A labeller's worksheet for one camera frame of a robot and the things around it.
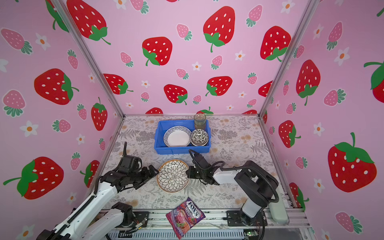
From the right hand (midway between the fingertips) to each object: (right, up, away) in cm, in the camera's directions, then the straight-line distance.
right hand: (184, 172), depth 87 cm
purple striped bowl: (+9, +17, +8) cm, 21 cm away
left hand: (-16, 0, -7) cm, 18 cm away
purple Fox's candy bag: (+1, -18, -14) cm, 23 cm away
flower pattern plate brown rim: (-8, -3, 0) cm, 8 cm away
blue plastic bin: (-17, +13, +11) cm, 24 cm away
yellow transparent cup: (+9, +29, +11) cm, 32 cm away
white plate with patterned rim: (-7, +20, +19) cm, 29 cm away
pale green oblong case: (+48, -15, -14) cm, 53 cm away
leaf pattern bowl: (+9, +20, +10) cm, 24 cm away
